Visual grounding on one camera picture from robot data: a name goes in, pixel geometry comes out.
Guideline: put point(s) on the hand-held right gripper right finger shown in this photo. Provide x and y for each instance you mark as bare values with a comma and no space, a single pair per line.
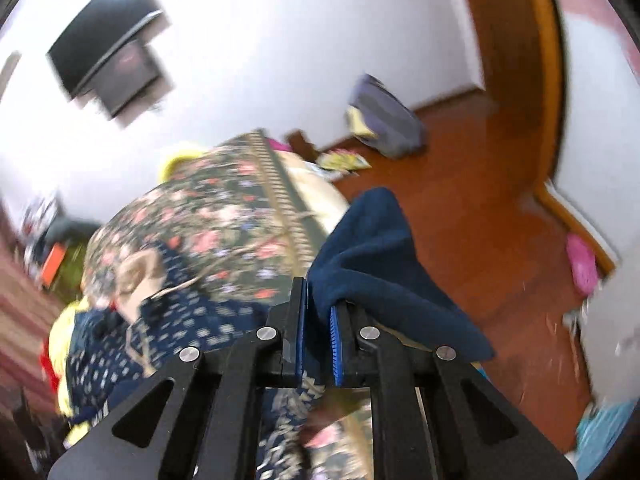
334,347

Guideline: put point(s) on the dark grey cushion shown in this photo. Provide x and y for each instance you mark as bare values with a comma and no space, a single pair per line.
70,230

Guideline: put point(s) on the pink slipper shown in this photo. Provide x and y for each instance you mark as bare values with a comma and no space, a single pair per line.
581,265

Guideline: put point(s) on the orange box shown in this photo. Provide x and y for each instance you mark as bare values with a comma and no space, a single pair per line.
54,265

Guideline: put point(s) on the yellow pillow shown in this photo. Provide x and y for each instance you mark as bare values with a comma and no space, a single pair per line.
180,160

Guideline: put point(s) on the grey cloth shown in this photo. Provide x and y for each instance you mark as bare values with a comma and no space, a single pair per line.
610,335

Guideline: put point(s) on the black wall television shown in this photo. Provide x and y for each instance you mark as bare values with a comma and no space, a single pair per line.
100,45

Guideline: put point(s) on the yellow packet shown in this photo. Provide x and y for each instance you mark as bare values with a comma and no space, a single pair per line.
345,161

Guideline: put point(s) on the wooden door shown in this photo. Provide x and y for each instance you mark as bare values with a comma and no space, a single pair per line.
510,60

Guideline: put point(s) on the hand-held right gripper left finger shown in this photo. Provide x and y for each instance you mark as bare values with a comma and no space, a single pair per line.
300,332

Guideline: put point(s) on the red striped cloth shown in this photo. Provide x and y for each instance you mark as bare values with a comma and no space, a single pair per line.
25,320

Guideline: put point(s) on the navy dotted garment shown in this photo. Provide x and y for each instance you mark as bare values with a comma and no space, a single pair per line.
200,310

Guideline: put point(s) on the grey backpack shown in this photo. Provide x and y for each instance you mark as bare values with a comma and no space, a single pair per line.
390,125

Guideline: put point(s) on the light blue cloth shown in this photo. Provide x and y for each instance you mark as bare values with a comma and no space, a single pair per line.
605,427

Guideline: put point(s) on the floral bedspread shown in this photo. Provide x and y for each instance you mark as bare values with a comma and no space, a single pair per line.
225,210

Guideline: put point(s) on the navy blue knit garment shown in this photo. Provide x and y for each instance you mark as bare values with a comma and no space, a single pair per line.
380,260

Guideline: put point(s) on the beige bed sheet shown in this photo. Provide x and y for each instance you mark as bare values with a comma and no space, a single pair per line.
320,200

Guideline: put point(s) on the wooden bed frame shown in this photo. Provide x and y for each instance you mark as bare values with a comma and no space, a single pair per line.
302,145

